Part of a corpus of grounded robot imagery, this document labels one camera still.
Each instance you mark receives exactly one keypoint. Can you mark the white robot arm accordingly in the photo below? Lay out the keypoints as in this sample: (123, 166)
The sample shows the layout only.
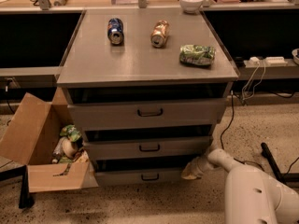
(251, 195)

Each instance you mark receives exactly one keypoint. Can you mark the white round object in box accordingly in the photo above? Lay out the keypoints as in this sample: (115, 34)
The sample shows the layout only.
(69, 148)

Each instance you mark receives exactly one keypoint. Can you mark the grey bottom drawer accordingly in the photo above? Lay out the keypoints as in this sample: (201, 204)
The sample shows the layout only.
(141, 170)

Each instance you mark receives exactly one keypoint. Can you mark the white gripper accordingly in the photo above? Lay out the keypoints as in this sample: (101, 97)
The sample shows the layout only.
(200, 165)

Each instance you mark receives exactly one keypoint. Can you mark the brown cardboard box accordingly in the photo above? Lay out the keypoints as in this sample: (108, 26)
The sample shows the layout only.
(30, 139)

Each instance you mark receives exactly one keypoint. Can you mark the white bowl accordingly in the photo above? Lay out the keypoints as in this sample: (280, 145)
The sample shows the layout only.
(190, 6)

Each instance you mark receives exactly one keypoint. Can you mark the green snack bag in box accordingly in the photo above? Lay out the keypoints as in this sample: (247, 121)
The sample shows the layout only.
(71, 132)

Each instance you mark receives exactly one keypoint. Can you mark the black stand leg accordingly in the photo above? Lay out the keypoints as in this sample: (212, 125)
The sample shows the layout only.
(26, 200)
(288, 178)

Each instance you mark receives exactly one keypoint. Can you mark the orange soda can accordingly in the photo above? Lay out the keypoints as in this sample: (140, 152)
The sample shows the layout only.
(159, 34)

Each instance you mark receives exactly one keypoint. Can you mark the green chip bag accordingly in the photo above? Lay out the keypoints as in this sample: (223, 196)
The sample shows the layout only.
(197, 55)

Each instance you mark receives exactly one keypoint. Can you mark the grey top drawer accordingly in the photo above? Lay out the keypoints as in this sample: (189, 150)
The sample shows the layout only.
(150, 114)

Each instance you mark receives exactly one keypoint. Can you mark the grey middle drawer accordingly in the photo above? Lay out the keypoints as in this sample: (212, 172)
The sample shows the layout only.
(147, 148)

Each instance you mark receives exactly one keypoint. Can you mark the grey drawer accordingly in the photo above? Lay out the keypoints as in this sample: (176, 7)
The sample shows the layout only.
(147, 148)
(141, 170)
(150, 114)

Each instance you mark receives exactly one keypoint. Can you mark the black stand leg right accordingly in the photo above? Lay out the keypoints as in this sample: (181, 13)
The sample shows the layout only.
(288, 178)

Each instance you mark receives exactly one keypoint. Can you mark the blue soda can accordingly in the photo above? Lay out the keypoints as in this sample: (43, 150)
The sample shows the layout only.
(115, 31)

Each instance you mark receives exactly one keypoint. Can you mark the white power strip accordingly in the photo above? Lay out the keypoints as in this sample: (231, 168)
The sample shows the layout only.
(268, 61)

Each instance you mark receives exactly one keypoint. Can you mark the black stand leg left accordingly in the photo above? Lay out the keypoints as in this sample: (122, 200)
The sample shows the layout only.
(26, 200)

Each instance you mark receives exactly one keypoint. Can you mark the grey drawer cabinet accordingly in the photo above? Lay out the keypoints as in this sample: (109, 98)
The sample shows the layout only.
(96, 71)

